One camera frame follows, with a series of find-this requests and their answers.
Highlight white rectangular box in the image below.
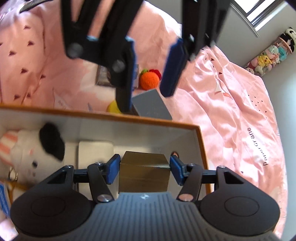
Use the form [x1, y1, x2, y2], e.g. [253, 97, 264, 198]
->
[78, 141, 118, 200]

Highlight olive gold box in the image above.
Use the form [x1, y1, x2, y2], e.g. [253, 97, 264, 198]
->
[119, 151, 171, 193]

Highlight dark grey jewelry box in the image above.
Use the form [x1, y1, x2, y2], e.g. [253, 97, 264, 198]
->
[132, 89, 172, 121]

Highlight white plush toy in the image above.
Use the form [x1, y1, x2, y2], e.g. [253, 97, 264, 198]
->
[1, 123, 65, 185]

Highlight picture card box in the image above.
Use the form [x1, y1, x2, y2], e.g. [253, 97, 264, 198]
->
[95, 64, 139, 89]

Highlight red crochet flower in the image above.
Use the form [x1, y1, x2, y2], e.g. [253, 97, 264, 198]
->
[149, 69, 162, 81]

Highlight orange cardboard box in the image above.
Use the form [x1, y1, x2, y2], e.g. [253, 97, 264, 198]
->
[0, 104, 212, 241]

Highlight orange crochet fruit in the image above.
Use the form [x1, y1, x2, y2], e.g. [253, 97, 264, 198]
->
[138, 69, 160, 90]

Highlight window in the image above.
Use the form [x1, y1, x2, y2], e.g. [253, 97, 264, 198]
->
[231, 0, 287, 38]

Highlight yellow tape measure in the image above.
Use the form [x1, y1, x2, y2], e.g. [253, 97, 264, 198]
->
[107, 100, 122, 114]

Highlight plush toy column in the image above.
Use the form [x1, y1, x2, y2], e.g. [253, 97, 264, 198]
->
[244, 27, 295, 76]

